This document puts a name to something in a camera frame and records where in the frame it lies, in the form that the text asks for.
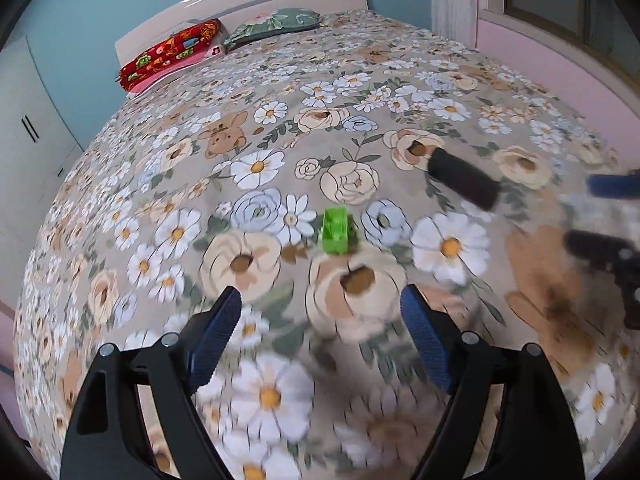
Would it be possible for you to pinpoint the red patterned pillow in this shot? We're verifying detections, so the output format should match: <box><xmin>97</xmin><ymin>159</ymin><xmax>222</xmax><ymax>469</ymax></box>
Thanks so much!
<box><xmin>119</xmin><ymin>18</ymin><xmax>222</xmax><ymax>93</ymax></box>

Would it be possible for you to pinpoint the floral bedspread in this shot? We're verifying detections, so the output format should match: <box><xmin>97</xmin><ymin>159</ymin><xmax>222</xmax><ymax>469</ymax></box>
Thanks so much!
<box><xmin>12</xmin><ymin>9</ymin><xmax>640</xmax><ymax>480</ymax></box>

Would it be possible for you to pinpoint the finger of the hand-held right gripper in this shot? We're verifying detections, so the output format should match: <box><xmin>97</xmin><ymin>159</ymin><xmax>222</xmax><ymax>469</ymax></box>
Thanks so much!
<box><xmin>562</xmin><ymin>230</ymin><xmax>640</xmax><ymax>273</ymax></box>
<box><xmin>586</xmin><ymin>172</ymin><xmax>640</xmax><ymax>200</ymax></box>

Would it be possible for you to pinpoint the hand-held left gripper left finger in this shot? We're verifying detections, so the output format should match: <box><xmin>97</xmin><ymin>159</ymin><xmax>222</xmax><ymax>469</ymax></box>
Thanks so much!
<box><xmin>60</xmin><ymin>286</ymin><xmax>243</xmax><ymax>480</ymax></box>

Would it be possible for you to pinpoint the white curtain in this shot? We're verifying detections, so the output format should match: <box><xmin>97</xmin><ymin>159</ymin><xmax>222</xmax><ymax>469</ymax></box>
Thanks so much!
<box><xmin>429</xmin><ymin>0</ymin><xmax>482</xmax><ymax>48</ymax></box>

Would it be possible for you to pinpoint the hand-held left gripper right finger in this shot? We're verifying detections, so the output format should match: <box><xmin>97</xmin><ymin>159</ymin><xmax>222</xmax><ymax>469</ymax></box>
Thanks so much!
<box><xmin>400</xmin><ymin>284</ymin><xmax>586</xmax><ymax>480</ymax></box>

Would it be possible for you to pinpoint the small green toy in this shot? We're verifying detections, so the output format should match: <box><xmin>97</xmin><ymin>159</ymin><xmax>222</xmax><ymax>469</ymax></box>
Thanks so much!
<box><xmin>317</xmin><ymin>206</ymin><xmax>360</xmax><ymax>256</ymax></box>

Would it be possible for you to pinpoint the green floral pillow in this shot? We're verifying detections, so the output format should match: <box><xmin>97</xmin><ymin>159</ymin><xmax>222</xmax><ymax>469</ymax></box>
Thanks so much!
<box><xmin>223</xmin><ymin>8</ymin><xmax>321</xmax><ymax>54</ymax></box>

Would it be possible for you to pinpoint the black cylinder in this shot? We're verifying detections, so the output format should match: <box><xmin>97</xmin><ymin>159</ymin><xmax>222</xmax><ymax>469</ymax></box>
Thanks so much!
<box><xmin>427</xmin><ymin>147</ymin><xmax>502</xmax><ymax>211</ymax></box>

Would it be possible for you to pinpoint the pink pillow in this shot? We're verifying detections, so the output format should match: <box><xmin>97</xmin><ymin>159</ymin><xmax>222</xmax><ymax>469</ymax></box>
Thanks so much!
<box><xmin>127</xmin><ymin>42</ymin><xmax>224</xmax><ymax>99</ymax></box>

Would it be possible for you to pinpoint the white wardrobe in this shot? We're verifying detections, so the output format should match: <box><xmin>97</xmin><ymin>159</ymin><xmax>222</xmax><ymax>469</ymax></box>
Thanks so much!
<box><xmin>0</xmin><ymin>35</ymin><xmax>83</xmax><ymax>241</ymax></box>

